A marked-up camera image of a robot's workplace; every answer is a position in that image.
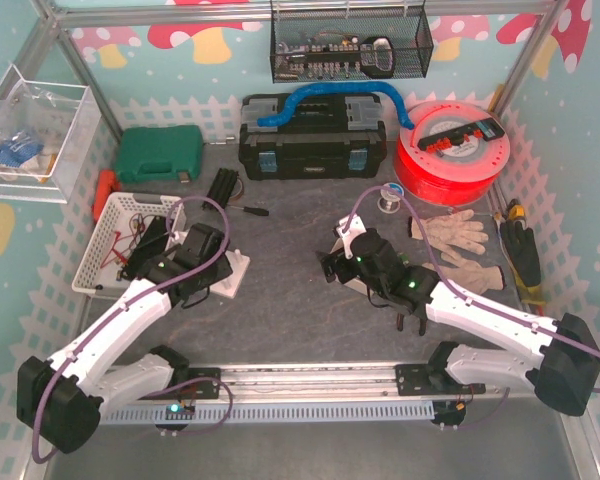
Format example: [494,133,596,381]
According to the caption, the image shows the black aluminium extrusion bar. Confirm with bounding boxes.
[206,168,239,208]

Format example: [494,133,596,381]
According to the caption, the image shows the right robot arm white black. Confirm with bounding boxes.
[317,229,600,417]

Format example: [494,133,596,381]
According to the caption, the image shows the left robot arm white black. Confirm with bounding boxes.
[16,224,234,463]

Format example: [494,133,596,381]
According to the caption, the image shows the white tray of springs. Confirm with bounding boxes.
[329,241,367,295]

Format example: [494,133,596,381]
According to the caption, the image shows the black device in basket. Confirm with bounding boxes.
[121,216,168,281]

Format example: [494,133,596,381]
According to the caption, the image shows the brown kapton tape roll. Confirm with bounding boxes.
[230,179,245,201]

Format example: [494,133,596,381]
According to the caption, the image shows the small black screwdriver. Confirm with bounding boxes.
[229,205,269,217]

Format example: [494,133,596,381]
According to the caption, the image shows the white perforated plastic basket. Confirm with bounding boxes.
[72,192,186,300]

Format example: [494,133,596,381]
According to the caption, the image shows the green plastic tool case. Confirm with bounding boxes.
[113,125,204,183]

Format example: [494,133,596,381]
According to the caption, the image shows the white knit glove upper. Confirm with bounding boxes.
[408,209,489,259]

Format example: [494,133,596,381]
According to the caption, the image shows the white knit glove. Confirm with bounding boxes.
[439,253,506,295]
[408,209,489,259]

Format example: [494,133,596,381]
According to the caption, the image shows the black plastic toolbox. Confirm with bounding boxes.
[238,94,387,181]

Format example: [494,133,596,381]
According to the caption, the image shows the white knit glove lower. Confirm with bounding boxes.
[439,253,506,295]

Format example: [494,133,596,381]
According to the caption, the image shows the red filament spool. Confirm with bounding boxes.
[394,100,511,207]

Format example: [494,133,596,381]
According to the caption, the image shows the black rubber glove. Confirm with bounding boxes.
[499,220,541,287]

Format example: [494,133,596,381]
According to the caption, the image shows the blue white glove in box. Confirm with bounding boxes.
[0,131,44,170]

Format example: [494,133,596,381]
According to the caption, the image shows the black terminal strip red buttons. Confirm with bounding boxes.
[417,117,505,153]

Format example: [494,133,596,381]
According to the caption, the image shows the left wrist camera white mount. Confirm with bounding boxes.
[166,231,188,250]

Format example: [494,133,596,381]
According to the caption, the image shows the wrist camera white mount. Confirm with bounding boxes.
[334,214,366,260]
[166,231,188,250]

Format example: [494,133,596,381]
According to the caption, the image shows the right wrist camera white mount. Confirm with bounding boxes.
[334,214,366,260]

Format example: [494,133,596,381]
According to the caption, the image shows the white peg base plate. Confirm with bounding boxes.
[210,249,251,299]

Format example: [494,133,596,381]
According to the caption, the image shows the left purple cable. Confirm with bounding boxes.
[32,196,236,464]

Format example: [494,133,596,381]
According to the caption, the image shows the purple cable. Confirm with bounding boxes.
[32,196,236,464]
[342,185,600,431]

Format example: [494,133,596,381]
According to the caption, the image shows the solder wire spool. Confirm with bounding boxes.
[377,182,404,214]

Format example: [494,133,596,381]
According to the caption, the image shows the orange handled pliers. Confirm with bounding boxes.
[395,311,428,337]

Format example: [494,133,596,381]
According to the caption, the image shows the orange tool handle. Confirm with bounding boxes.
[92,169,120,222]

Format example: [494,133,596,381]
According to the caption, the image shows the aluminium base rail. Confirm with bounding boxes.
[104,363,541,401]

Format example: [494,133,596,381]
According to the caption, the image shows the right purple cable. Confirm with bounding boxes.
[342,185,600,431]

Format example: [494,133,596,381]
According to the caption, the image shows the blue corrugated hose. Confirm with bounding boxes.
[257,81,417,132]

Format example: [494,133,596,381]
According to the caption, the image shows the grey slotted cable duct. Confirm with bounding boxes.
[101,400,435,426]

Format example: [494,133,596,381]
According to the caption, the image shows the clear acrylic wall box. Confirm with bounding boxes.
[0,65,101,204]

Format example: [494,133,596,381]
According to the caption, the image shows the black wire mesh basket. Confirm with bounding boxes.
[270,1,434,83]

